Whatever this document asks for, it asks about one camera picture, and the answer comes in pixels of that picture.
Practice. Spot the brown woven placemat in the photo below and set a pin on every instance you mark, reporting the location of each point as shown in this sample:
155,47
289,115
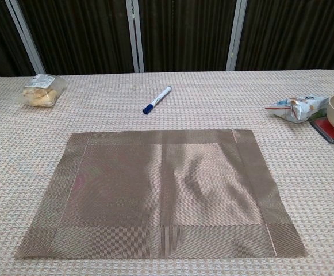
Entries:
155,195

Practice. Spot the white marker pen blue cap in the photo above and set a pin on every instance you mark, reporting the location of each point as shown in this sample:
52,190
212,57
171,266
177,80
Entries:
157,100

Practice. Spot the crumpled white blue snack packet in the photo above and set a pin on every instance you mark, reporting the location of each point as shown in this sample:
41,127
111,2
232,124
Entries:
296,110

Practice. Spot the clear bag of pastries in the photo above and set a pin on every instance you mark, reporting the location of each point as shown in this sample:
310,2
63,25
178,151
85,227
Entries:
40,96

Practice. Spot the red ink pad case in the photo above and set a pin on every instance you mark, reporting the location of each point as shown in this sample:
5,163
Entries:
323,128

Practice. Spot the white partition post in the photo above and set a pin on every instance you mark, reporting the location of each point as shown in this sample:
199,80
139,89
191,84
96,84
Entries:
26,37
134,37
235,34

